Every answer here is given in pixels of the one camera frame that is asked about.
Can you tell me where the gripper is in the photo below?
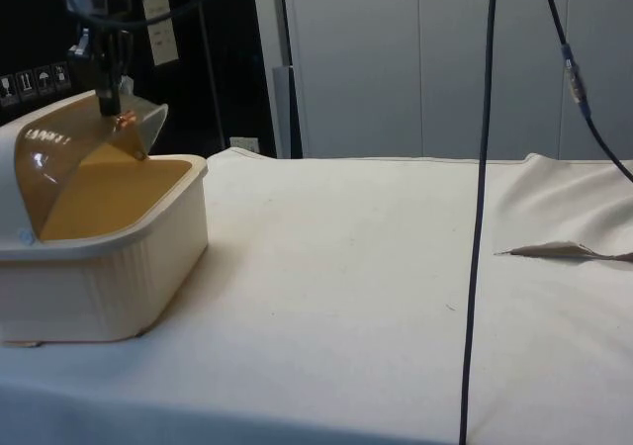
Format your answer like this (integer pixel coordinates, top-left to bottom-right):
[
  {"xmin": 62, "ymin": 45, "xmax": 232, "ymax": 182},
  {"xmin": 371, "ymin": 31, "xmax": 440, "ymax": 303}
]
[{"xmin": 95, "ymin": 0, "xmax": 136, "ymax": 116}]

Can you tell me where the black cabinet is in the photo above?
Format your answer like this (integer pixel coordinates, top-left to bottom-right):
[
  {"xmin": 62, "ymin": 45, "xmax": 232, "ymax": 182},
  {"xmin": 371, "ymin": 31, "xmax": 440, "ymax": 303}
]
[{"xmin": 0, "ymin": 0, "xmax": 279, "ymax": 160}]

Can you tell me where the white socket box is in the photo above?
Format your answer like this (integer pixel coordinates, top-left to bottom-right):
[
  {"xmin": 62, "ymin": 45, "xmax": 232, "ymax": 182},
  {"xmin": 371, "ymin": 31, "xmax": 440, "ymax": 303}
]
[{"xmin": 230, "ymin": 135, "xmax": 260, "ymax": 157}]

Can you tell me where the cream box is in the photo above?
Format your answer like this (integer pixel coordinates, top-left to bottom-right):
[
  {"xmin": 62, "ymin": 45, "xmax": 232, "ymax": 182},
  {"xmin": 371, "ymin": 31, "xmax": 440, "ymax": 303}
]
[{"xmin": 0, "ymin": 152, "xmax": 210, "ymax": 348}]

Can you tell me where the pale locker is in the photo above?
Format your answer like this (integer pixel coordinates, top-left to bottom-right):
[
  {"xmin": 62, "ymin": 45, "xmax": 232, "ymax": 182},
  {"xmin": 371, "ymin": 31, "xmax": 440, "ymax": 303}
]
[
  {"xmin": 418, "ymin": 0, "xmax": 633, "ymax": 163},
  {"xmin": 266, "ymin": 0, "xmax": 420, "ymax": 161}
]

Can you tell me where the black cable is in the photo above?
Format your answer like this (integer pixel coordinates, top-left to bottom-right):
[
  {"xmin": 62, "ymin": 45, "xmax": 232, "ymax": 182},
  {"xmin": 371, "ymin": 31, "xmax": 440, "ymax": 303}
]
[
  {"xmin": 458, "ymin": 0, "xmax": 500, "ymax": 445},
  {"xmin": 539, "ymin": 0, "xmax": 633, "ymax": 180}
]

